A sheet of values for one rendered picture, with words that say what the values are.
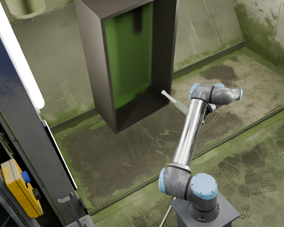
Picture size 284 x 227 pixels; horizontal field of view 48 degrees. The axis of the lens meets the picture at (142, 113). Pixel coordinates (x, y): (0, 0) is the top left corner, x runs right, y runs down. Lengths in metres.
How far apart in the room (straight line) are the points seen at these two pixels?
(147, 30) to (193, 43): 1.36
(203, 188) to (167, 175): 0.22
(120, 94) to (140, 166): 0.71
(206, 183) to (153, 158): 1.30
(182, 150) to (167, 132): 1.37
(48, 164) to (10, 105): 0.50
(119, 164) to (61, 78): 1.11
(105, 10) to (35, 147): 0.89
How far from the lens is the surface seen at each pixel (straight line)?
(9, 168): 1.33
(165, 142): 3.23
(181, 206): 2.11
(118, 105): 3.00
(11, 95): 1.68
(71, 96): 3.54
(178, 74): 3.94
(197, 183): 1.87
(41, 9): 3.20
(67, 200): 1.71
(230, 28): 4.35
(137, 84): 3.12
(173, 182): 1.91
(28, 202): 1.38
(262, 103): 3.67
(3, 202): 1.39
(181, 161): 1.95
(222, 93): 2.08
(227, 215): 2.09
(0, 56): 1.57
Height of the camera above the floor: 2.46
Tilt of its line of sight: 43 degrees down
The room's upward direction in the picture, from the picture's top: 10 degrees counter-clockwise
